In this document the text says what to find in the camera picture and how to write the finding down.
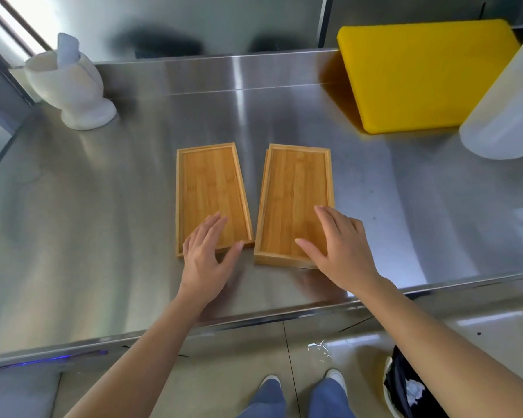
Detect person's left hand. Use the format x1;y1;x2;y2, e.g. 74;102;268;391
177;212;245;310

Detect person's right hand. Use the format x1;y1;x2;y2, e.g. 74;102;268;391
295;205;382;297

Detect person's right forearm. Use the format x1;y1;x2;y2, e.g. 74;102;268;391
349;274;523;418

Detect person's left forearm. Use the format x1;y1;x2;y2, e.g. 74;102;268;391
65;293;211;418

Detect narrow bamboo tray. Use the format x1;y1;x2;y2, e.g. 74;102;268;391
175;143;255;258

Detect wide bamboo tray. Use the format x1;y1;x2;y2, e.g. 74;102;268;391
253;143;335;270

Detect person's right white shoe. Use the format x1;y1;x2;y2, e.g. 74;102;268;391
325;368;348;396

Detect person's left leg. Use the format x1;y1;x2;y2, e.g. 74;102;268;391
237;379;288;418

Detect person's leg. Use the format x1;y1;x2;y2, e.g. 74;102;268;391
307;378;356;418
237;379;288;418

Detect person's right leg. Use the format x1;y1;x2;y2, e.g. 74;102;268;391
307;378;356;418

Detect trash bin with black bag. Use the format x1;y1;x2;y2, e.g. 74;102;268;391
382;345;450;418

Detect crumpled white paper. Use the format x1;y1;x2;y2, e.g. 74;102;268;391
405;379;427;407

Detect white mortar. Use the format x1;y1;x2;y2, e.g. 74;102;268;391
24;51;117;131

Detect yellow cutting board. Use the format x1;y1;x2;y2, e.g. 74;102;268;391
336;19;522;135

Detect white pestle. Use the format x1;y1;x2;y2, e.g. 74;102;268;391
56;33;81;69

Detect translucent plastic container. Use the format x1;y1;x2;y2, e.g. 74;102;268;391
458;25;523;161

